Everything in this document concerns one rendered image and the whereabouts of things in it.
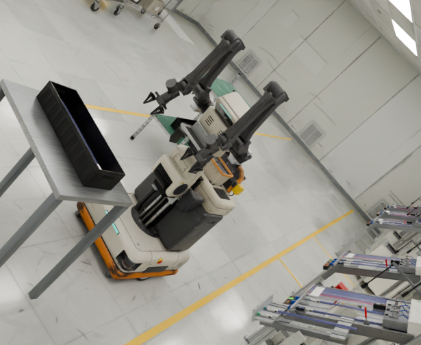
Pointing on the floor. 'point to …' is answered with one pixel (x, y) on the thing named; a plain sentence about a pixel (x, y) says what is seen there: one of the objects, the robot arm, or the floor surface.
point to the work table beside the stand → (57, 155)
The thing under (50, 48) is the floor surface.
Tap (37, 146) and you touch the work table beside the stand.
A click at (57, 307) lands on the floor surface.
